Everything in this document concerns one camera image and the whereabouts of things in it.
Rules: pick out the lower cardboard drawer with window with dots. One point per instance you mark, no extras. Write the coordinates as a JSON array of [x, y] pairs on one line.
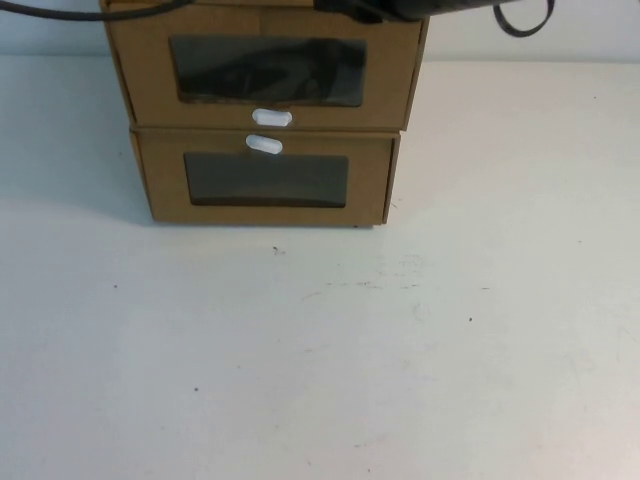
[[394, 150]]

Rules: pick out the cardboard drawer, smooth window film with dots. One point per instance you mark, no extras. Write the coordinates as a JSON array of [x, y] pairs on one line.
[[165, 200]]

